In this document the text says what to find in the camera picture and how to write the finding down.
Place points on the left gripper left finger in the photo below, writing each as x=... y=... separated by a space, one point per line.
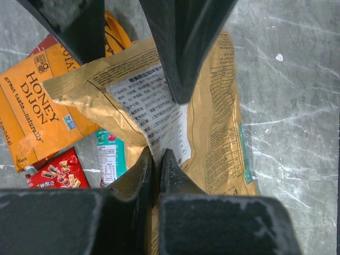
x=53 y=223

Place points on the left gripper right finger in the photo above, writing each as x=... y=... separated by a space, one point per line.
x=191 y=221

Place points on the gold chips bag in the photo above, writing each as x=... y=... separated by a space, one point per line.
x=127 y=94

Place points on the red nut mix snack bag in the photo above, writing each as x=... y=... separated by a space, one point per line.
x=64 y=171

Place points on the teal snack bag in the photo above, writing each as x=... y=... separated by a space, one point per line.
x=111 y=157

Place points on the orange Kettle chips bag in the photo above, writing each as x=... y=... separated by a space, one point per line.
x=34 y=127

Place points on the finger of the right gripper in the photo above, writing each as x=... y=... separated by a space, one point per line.
x=184 y=32
x=77 y=25

